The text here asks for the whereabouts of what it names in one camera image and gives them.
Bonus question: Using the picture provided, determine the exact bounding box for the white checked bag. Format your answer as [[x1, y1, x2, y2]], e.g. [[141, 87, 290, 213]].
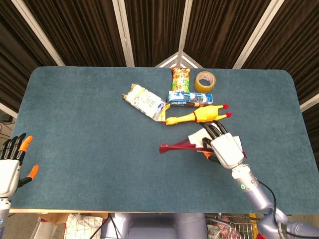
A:
[[65, 213, 104, 239]]

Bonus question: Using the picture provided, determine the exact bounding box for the white and yellow biscuit pack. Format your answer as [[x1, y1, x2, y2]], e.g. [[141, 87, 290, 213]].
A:
[[122, 83, 171, 122]]

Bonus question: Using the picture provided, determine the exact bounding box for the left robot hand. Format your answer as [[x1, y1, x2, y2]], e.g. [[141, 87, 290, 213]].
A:
[[0, 133, 40, 199]]

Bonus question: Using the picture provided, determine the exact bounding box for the yellow rubber chicken toy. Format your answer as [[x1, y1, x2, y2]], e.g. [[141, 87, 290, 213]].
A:
[[163, 104, 232, 126]]

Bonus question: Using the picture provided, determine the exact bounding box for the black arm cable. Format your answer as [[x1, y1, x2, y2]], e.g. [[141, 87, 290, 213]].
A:
[[256, 179, 297, 239]]

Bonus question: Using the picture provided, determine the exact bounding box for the brown pleated curtain panel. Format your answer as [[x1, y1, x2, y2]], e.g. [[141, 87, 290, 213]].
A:
[[0, 0, 59, 105], [23, 0, 127, 67], [185, 0, 272, 69], [243, 0, 319, 105], [124, 0, 186, 67]]

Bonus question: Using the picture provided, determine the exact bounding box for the orange snack bag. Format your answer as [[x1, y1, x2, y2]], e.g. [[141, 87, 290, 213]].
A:
[[171, 67, 192, 92]]

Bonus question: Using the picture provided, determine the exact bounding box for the red ribbed white paper fan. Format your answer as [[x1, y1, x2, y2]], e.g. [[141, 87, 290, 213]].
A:
[[159, 128, 247, 160]]

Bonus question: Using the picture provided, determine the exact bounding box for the blue felt table cover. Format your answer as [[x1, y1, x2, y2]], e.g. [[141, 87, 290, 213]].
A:
[[9, 66, 319, 216]]

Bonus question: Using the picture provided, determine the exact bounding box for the blue cookie box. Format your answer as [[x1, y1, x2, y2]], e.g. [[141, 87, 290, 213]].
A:
[[167, 91, 214, 108]]

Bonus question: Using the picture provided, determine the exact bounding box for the white partition post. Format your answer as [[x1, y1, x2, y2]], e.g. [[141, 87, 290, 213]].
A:
[[11, 0, 66, 67], [177, 0, 193, 54], [233, 0, 285, 69], [112, 0, 135, 67]]

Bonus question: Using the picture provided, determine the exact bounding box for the metal wire basket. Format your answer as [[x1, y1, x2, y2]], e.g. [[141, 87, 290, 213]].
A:
[[205, 214, 262, 239]]

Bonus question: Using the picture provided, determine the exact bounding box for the white partition rail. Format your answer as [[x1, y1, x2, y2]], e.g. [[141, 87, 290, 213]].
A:
[[300, 94, 319, 113], [0, 103, 18, 119]]

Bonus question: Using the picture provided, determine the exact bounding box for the brown cardboard box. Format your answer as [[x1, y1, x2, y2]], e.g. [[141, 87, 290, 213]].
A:
[[37, 212, 73, 225]]

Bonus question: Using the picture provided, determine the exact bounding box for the yellow packing tape roll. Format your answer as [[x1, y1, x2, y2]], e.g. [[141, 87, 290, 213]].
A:
[[194, 71, 217, 93]]

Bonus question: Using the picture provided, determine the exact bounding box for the white triangular partition base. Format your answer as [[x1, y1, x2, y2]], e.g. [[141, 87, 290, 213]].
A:
[[155, 51, 203, 68]]

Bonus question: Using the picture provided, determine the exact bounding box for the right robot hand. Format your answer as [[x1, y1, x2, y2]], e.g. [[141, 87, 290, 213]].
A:
[[198, 121, 246, 169]]

